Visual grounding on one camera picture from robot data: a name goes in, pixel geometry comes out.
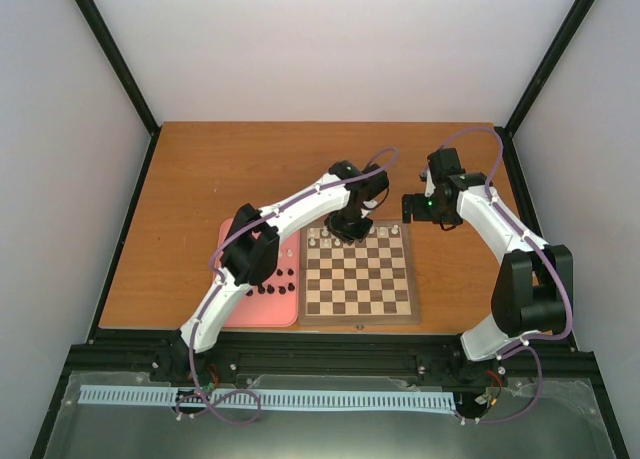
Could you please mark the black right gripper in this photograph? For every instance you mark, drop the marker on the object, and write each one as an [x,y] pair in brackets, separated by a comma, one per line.
[420,215]

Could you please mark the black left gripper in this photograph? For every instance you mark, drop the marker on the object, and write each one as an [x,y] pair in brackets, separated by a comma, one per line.
[348,238]

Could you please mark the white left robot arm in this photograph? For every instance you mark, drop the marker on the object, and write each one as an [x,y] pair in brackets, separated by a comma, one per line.
[248,256]

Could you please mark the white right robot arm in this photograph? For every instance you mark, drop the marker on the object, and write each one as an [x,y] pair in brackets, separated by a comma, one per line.
[532,295]

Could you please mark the wooden chess board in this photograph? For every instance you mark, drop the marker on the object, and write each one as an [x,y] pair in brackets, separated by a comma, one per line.
[371,282]

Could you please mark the pink plastic tray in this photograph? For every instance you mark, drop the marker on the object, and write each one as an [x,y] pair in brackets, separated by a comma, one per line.
[274,303]

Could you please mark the light blue cable duct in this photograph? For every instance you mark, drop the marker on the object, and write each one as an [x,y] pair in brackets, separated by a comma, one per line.
[272,400]

